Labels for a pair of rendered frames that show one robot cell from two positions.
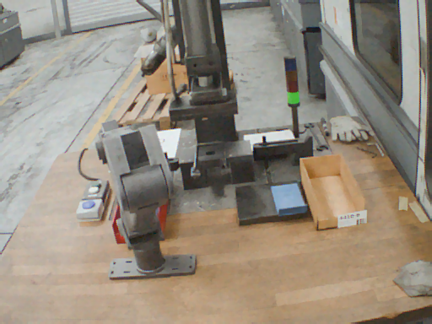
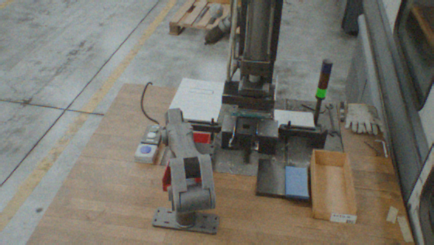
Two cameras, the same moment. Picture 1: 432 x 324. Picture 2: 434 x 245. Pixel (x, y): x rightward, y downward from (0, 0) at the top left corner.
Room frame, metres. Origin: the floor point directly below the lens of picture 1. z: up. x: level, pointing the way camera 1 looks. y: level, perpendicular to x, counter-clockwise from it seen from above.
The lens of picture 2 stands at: (0.09, 0.02, 1.91)
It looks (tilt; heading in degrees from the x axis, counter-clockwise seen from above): 38 degrees down; 5
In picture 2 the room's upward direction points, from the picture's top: 1 degrees clockwise
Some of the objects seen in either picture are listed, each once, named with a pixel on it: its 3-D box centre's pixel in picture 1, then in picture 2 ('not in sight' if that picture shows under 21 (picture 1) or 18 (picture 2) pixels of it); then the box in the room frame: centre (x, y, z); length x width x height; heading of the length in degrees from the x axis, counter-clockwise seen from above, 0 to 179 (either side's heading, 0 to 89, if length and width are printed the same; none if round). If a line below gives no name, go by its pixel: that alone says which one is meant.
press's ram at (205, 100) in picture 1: (199, 63); (253, 57); (1.35, 0.01, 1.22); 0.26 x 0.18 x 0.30; 177
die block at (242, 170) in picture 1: (217, 166); (249, 135); (1.28, 0.00, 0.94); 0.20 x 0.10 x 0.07; 87
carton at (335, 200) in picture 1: (332, 190); (332, 184); (1.06, -0.28, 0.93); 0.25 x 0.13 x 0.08; 177
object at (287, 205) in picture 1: (288, 196); (297, 181); (1.06, -0.17, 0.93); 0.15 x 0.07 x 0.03; 179
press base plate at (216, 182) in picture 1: (227, 169); (256, 133); (1.36, -0.03, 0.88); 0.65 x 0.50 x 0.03; 87
